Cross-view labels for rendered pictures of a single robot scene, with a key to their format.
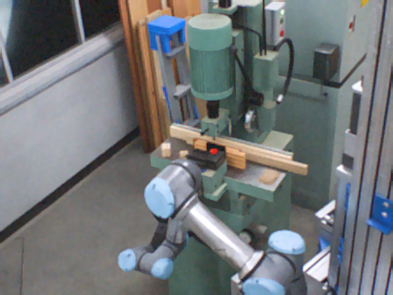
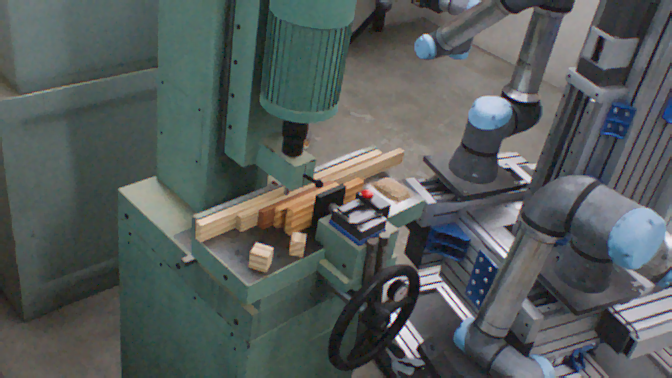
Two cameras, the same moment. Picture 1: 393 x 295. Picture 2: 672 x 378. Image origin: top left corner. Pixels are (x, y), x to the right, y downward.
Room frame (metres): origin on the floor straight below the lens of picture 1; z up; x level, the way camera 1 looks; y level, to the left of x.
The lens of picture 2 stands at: (1.81, 1.33, 1.97)
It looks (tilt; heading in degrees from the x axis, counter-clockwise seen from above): 34 degrees down; 278
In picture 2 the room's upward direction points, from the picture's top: 11 degrees clockwise
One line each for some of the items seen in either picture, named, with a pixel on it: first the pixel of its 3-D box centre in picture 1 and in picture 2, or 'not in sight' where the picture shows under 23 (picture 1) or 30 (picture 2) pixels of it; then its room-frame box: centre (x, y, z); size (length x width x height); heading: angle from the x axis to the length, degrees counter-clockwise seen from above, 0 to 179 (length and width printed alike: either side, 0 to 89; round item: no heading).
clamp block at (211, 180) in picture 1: (204, 172); (355, 239); (1.94, -0.03, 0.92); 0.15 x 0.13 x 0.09; 58
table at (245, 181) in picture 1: (214, 170); (328, 235); (2.01, -0.07, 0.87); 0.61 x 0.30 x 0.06; 58
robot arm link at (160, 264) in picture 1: (158, 262); (521, 375); (1.51, 0.16, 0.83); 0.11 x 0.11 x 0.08; 57
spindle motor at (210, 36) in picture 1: (210, 57); (307, 40); (2.13, -0.08, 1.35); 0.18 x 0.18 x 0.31
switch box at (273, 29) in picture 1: (275, 23); not in sight; (2.33, -0.37, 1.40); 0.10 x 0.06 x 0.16; 148
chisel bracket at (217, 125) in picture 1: (216, 123); (285, 163); (2.15, -0.09, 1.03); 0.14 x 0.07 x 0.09; 148
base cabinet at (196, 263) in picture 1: (228, 225); (236, 336); (2.24, -0.14, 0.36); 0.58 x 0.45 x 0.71; 148
